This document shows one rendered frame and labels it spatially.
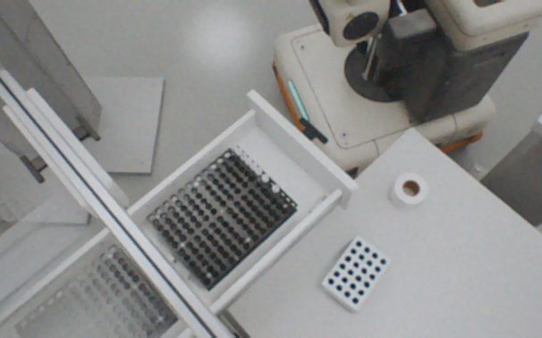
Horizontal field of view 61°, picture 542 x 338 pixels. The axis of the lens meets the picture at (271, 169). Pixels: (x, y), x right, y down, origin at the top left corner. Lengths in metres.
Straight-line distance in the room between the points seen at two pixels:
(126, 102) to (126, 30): 0.42
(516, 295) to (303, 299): 0.42
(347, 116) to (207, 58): 0.79
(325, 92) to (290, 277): 0.90
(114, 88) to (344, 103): 1.00
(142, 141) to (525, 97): 1.62
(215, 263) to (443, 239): 0.48
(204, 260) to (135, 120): 1.23
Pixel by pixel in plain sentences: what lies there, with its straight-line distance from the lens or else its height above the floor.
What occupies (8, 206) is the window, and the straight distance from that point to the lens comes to 0.24.
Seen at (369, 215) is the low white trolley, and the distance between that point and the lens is 1.01.
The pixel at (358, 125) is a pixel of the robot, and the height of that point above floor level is 0.28.
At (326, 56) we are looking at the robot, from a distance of 1.80.
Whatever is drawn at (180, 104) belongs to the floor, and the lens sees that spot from 2.05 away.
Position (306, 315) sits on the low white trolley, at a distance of 0.96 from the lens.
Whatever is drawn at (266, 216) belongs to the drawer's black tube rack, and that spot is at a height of 0.90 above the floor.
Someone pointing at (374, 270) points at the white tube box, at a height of 0.80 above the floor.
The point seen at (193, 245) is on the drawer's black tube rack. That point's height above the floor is 0.90.
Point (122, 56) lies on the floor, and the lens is 2.27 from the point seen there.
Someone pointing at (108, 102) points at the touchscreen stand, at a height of 0.04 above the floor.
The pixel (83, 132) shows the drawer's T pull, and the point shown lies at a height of 0.91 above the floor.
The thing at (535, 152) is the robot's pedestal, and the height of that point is 0.60.
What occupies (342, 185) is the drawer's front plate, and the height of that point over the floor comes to 0.92.
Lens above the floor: 1.71
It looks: 67 degrees down
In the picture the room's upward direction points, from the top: 4 degrees counter-clockwise
